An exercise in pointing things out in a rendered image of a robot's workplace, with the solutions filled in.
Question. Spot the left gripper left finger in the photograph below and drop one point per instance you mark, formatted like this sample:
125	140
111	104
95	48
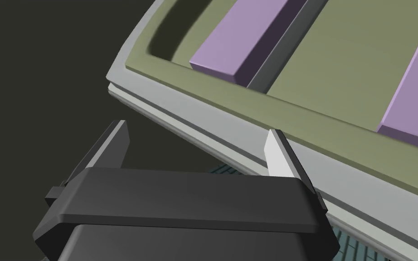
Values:
111	150

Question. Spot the grey and olive furniture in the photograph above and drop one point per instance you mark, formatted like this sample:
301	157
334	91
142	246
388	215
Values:
325	50

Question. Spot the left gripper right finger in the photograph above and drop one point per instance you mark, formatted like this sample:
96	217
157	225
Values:
280	161

